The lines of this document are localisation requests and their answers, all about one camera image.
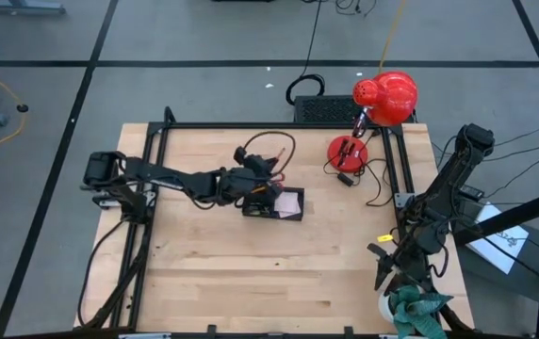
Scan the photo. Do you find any black mesh desk organizer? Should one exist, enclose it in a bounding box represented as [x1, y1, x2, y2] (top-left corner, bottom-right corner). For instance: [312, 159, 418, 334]
[241, 181, 306, 222]

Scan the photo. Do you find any pink sticky note pad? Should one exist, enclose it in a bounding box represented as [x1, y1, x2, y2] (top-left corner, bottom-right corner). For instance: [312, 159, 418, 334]
[273, 189, 300, 219]

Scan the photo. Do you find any yellow floor cable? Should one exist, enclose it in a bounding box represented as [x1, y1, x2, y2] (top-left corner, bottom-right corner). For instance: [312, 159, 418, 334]
[377, 0, 408, 75]

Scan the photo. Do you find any silver frame bracket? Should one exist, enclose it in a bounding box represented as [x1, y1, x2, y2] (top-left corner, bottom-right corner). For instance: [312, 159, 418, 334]
[394, 191, 416, 209]

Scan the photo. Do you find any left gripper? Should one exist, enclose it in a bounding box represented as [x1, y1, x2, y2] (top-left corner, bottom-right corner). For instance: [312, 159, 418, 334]
[217, 145, 284, 204]

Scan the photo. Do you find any white paper sheet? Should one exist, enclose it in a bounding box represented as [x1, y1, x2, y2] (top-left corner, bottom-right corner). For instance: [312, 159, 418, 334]
[465, 202, 531, 276]

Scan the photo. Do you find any black vented computer box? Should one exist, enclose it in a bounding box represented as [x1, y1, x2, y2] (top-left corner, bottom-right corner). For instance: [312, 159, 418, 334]
[292, 95, 363, 124]

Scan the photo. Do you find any red desk lamp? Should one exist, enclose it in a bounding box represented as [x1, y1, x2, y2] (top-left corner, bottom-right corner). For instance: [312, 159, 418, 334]
[327, 70, 419, 174]

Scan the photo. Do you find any black table frame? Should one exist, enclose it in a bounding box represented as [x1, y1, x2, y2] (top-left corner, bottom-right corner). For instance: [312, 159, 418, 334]
[76, 105, 476, 339]

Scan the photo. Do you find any black coiled floor cable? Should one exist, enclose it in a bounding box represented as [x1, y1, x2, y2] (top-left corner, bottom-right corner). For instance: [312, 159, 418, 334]
[286, 0, 326, 107]

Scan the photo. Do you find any black power supply box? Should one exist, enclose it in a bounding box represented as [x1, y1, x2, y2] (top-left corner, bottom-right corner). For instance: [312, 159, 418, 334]
[459, 184, 486, 202]

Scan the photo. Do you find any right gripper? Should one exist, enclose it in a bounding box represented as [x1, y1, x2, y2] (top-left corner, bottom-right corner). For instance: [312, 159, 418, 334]
[367, 225, 445, 292]

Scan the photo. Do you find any black diagonal frame beam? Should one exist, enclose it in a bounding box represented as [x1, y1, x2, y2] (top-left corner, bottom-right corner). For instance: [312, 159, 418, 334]
[452, 182, 539, 247]

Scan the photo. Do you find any teal plant in white pot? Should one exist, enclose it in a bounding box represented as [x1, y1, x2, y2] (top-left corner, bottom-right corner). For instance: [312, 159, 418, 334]
[376, 283, 454, 339]

